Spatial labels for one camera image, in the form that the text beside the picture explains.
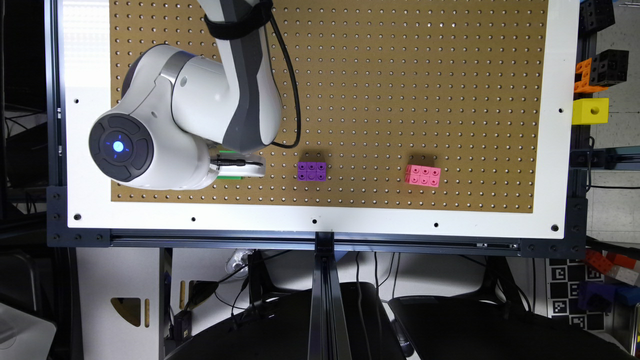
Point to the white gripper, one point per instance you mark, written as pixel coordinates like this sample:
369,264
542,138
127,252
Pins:
255,165

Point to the green block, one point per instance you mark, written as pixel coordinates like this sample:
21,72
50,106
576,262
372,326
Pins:
228,164

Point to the pink block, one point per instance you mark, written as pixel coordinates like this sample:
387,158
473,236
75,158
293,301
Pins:
425,176

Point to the yellow cube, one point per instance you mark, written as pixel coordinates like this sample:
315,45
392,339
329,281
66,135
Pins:
590,111

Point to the red blocks lower right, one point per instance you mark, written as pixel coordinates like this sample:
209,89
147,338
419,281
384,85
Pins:
613,265

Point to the black chair right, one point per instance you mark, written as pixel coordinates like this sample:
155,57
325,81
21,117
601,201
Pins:
450,328

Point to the white cabinet panel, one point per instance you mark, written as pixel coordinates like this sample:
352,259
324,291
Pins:
120,302

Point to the black cube top right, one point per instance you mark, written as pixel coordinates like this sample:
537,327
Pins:
595,15

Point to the purple block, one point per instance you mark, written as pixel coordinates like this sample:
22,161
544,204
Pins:
311,171

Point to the black and white marker board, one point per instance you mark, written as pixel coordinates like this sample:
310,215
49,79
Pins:
563,279

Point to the black aluminium table frame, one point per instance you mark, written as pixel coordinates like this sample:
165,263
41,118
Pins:
81,212

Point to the black cube on orange block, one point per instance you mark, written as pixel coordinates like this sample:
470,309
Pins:
609,68

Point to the orange block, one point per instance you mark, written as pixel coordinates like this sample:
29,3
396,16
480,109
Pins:
582,84

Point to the black vertical frame post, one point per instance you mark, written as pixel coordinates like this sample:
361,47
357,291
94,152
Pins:
328,337

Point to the blue blocks lower right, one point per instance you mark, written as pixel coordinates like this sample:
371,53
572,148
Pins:
600,297

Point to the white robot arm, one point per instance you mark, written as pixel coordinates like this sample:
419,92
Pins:
184,120

